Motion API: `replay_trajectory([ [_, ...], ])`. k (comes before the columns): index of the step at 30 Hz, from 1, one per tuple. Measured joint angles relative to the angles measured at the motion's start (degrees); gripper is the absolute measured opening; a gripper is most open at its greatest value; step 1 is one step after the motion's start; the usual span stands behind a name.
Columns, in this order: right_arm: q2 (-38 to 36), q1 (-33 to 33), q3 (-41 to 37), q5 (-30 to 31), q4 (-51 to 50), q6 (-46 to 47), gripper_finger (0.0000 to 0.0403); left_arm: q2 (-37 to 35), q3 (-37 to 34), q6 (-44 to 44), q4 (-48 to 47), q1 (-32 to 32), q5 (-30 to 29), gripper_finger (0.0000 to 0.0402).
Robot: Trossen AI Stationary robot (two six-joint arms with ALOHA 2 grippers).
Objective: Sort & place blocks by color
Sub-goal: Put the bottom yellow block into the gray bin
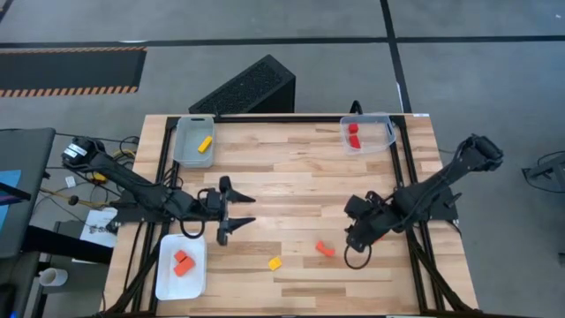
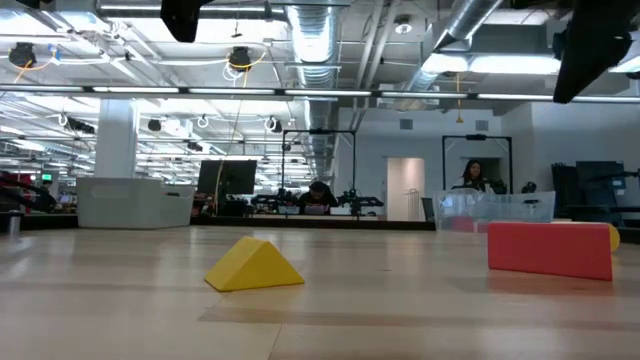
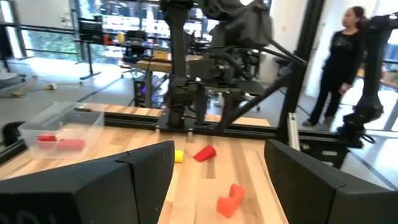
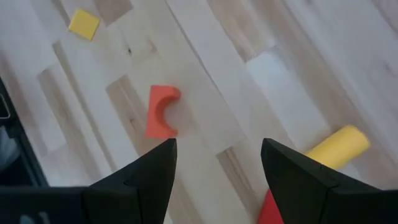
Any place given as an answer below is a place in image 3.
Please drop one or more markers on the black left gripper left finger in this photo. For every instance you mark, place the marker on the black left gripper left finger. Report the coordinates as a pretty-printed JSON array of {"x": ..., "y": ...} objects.
[{"x": 109, "y": 193}]

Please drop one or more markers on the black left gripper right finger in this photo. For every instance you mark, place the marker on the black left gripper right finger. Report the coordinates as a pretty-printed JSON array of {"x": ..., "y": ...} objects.
[{"x": 311, "y": 193}]

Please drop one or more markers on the red rectangular block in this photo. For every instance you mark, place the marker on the red rectangular block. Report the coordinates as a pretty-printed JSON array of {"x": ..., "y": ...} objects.
[{"x": 71, "y": 145}]

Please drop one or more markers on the red arch block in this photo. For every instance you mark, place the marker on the red arch block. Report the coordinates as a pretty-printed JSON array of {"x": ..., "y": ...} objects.
[{"x": 230, "y": 200}]

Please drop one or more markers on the dark red block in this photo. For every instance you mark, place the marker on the dark red block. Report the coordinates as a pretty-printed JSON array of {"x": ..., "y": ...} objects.
[{"x": 46, "y": 140}]

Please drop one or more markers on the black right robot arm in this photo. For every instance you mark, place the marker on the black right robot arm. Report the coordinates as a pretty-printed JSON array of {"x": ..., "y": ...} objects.
[{"x": 178, "y": 62}]

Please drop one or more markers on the black neighbouring robot arm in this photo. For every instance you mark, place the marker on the black neighbouring robot arm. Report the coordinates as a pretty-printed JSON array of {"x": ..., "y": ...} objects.
[{"x": 373, "y": 77}]

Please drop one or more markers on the yellow cylinder block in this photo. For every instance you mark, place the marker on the yellow cylinder block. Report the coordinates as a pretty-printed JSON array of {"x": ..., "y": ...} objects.
[{"x": 178, "y": 156}]

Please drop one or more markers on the clear plastic bin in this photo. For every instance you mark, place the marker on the clear plastic bin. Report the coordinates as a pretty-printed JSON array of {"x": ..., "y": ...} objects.
[{"x": 62, "y": 124}]

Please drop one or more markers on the yellow box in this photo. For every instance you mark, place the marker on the yellow box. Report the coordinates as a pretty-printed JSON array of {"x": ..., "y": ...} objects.
[{"x": 160, "y": 55}]

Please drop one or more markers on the wooden background table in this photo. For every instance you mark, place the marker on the wooden background table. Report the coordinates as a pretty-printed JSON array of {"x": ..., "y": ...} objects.
[{"x": 161, "y": 63}]

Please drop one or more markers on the person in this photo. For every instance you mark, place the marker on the person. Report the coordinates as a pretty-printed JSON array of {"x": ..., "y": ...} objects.
[{"x": 342, "y": 56}]

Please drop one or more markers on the red wedge block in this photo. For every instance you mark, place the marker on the red wedge block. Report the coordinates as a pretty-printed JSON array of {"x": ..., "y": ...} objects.
[{"x": 205, "y": 154}]

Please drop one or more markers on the black computer tower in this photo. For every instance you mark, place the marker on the black computer tower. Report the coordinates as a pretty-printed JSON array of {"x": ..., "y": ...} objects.
[{"x": 140, "y": 93}]

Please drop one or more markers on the black frame post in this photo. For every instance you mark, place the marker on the black frame post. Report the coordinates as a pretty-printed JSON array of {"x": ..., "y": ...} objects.
[{"x": 306, "y": 37}]

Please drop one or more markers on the white metal bracket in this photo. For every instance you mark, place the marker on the white metal bracket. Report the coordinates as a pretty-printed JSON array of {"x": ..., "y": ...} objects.
[{"x": 293, "y": 130}]

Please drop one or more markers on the black table frame rail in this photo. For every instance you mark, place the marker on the black table frame rail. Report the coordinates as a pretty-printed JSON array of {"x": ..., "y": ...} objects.
[
  {"x": 11, "y": 152},
  {"x": 130, "y": 121}
]

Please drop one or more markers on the black diagonal frame brace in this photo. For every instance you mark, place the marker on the black diagonal frame brace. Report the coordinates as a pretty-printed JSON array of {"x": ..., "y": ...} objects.
[{"x": 258, "y": 99}]

